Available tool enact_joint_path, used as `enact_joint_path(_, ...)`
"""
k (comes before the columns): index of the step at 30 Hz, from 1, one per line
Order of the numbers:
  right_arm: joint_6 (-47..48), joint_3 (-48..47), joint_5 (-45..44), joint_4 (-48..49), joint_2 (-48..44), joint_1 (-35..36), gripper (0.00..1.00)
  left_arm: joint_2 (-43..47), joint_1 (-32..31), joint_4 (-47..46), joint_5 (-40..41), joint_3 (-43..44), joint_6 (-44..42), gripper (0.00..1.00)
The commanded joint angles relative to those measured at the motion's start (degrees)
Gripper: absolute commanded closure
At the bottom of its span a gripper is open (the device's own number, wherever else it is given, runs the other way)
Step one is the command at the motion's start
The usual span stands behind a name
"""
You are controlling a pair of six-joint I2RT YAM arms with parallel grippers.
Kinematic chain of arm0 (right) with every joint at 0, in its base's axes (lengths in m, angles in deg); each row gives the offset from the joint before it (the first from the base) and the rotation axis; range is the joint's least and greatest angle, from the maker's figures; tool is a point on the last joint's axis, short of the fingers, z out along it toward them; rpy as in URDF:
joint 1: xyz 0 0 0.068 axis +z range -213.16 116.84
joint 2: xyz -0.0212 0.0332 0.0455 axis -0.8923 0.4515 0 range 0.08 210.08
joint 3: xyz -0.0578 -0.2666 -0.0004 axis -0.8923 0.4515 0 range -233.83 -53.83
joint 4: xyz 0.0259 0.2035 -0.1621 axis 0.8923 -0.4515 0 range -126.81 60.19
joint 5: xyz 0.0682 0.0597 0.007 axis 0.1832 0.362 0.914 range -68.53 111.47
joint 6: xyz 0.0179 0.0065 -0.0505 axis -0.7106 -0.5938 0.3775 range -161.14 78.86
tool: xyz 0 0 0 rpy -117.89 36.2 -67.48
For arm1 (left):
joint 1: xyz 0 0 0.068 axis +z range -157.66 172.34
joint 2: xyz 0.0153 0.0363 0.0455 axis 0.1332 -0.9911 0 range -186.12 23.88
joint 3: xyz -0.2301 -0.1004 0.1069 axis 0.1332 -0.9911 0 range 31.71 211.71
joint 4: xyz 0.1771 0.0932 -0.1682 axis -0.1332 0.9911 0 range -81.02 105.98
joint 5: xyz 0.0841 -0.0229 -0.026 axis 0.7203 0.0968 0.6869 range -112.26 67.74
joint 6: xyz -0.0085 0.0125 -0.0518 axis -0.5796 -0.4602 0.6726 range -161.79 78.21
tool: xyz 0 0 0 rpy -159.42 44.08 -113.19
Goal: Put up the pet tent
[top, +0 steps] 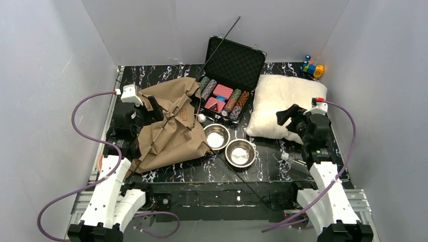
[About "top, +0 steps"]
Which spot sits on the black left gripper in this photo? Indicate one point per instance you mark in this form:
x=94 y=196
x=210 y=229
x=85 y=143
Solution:
x=147 y=111

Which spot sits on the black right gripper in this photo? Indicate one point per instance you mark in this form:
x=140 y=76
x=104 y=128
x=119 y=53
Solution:
x=295 y=117

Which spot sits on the tan fabric pet tent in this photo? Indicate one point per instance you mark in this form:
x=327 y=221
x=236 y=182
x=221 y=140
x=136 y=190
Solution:
x=179 y=136

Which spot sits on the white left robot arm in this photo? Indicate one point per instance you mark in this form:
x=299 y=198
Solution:
x=105 y=219

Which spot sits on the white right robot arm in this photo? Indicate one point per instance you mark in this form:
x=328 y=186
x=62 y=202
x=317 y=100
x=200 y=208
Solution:
x=324 y=201

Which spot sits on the steel pet bowl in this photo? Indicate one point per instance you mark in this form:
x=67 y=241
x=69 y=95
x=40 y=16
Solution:
x=240 y=153
x=217 y=136

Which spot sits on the white fluffy cushion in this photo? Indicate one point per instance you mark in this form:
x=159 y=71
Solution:
x=277 y=93

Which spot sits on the white pompom toy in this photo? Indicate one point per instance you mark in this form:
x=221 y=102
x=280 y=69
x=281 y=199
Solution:
x=201 y=118

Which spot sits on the colourful toy train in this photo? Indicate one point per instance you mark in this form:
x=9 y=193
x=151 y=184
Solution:
x=309 y=67

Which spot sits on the black poker chip case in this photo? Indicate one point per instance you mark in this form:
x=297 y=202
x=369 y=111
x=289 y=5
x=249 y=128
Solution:
x=229 y=80

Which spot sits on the pink double bowl holder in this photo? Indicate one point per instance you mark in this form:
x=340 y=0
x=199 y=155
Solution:
x=99 y=163

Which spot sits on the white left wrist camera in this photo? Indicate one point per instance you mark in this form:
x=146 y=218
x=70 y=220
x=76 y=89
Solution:
x=130 y=95

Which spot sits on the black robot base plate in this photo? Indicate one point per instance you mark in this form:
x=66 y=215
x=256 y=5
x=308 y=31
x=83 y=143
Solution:
x=215 y=202

